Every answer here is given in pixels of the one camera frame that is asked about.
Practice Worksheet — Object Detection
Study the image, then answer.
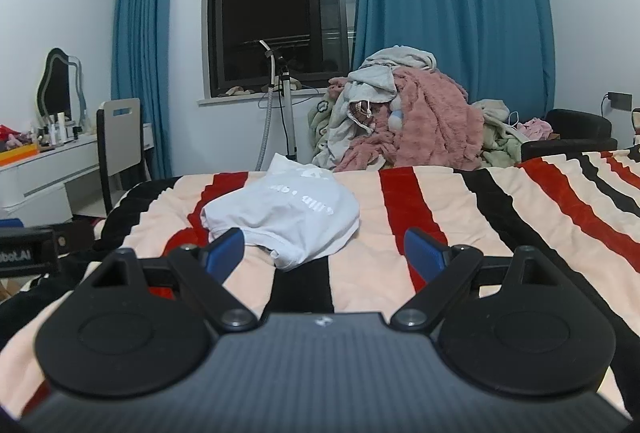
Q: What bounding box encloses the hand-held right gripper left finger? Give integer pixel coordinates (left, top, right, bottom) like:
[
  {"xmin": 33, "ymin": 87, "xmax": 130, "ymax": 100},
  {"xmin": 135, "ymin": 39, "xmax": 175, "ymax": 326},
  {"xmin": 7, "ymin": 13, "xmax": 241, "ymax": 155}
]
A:
[{"xmin": 90, "ymin": 227, "xmax": 259, "ymax": 333}]

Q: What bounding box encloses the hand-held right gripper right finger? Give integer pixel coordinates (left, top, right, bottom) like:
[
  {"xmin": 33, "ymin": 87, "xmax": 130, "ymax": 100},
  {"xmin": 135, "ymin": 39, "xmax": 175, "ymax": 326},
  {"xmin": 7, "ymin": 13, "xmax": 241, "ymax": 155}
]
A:
[{"xmin": 390, "ymin": 227, "xmax": 561, "ymax": 333}]

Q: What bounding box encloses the white t-shirt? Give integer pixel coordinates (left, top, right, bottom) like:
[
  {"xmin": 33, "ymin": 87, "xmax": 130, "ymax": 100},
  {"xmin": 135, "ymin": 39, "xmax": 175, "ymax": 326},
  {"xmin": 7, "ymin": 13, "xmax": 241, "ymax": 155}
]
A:
[{"xmin": 200, "ymin": 152, "xmax": 362, "ymax": 270}]

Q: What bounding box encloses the red black cream striped blanket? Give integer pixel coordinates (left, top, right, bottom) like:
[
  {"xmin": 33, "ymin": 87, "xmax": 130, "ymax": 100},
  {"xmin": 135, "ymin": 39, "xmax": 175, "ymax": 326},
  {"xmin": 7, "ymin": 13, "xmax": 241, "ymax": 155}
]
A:
[{"xmin": 0, "ymin": 144, "xmax": 640, "ymax": 424}]

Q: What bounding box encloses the white dressing table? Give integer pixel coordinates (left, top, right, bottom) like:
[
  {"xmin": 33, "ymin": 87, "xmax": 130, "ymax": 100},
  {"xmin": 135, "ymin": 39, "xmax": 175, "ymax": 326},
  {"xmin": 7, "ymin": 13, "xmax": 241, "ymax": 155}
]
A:
[{"xmin": 0, "ymin": 122, "xmax": 153, "ymax": 226}]

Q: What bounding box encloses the orange tray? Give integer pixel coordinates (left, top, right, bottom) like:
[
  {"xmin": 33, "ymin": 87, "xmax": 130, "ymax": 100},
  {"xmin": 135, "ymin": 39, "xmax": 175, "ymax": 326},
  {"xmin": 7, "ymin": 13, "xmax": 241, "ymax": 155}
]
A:
[{"xmin": 0, "ymin": 144, "xmax": 40, "ymax": 166}]

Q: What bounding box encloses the pink fluffy blanket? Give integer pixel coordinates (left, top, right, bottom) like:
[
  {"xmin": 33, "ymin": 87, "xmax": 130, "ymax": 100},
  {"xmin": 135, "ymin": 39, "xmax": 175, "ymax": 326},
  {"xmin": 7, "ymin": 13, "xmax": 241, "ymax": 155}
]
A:
[{"xmin": 332, "ymin": 67, "xmax": 486, "ymax": 173}]

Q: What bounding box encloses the group of cosmetic bottles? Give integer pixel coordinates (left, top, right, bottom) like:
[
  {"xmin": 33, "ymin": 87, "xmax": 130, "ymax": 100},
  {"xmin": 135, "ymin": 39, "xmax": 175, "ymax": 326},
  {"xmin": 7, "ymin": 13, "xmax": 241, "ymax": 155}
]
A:
[{"xmin": 30, "ymin": 112, "xmax": 83, "ymax": 146}]

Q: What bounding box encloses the pale green towel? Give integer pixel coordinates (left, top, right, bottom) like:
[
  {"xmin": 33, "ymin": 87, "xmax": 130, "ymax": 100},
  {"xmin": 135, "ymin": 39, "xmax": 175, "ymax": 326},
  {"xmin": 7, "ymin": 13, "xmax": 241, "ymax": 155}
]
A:
[{"xmin": 472, "ymin": 99, "xmax": 531, "ymax": 169}]

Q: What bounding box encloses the beige cloth on windowsill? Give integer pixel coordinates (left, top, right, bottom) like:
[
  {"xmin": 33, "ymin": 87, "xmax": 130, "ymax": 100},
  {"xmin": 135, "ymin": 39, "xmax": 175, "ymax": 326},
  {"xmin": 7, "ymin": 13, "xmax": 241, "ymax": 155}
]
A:
[{"xmin": 222, "ymin": 84, "xmax": 273, "ymax": 98}]

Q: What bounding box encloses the pale green patterned blanket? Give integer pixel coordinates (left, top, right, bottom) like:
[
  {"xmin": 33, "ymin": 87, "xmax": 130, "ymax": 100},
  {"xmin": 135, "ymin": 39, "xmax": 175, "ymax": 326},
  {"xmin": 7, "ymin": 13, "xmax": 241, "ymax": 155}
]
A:
[{"xmin": 307, "ymin": 80, "xmax": 361, "ymax": 169}]

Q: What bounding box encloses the small pink garment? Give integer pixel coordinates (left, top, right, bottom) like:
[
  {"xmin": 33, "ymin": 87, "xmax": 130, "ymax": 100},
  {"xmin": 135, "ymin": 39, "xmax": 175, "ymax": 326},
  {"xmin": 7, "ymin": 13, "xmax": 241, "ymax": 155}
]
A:
[{"xmin": 516, "ymin": 117, "xmax": 555, "ymax": 140}]

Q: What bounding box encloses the wavy black-framed mirror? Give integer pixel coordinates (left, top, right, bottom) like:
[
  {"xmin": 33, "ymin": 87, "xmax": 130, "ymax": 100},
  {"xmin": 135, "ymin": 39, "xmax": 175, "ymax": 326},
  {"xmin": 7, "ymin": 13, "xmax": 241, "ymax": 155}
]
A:
[{"xmin": 36, "ymin": 47, "xmax": 88, "ymax": 124}]

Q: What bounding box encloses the grey garment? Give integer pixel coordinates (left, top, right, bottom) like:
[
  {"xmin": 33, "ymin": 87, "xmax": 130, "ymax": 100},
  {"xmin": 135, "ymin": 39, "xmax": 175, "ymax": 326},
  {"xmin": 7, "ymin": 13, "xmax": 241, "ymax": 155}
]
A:
[{"xmin": 347, "ymin": 46, "xmax": 438, "ymax": 104}]

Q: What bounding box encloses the black armchair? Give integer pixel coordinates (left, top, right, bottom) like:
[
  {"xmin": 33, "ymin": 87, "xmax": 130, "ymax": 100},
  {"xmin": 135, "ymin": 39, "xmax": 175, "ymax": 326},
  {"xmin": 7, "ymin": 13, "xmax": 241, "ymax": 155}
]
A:
[{"xmin": 520, "ymin": 108, "xmax": 621, "ymax": 163}]

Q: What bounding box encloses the dark window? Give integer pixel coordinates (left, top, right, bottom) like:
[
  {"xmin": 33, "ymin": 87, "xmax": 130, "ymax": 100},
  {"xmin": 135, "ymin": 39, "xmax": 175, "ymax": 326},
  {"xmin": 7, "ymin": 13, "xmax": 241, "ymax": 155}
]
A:
[{"xmin": 202, "ymin": 0, "xmax": 361, "ymax": 100}]

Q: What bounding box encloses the white chair with black frame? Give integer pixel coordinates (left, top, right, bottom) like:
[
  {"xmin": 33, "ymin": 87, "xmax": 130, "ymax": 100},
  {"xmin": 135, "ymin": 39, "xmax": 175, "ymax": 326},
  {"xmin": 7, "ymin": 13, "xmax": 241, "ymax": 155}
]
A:
[{"xmin": 96, "ymin": 98, "xmax": 151, "ymax": 215}]

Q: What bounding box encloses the black wall charger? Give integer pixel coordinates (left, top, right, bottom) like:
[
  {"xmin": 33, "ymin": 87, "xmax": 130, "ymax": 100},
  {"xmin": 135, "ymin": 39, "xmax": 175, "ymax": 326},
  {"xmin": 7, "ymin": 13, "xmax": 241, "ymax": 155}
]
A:
[{"xmin": 606, "ymin": 90, "xmax": 634, "ymax": 111}]

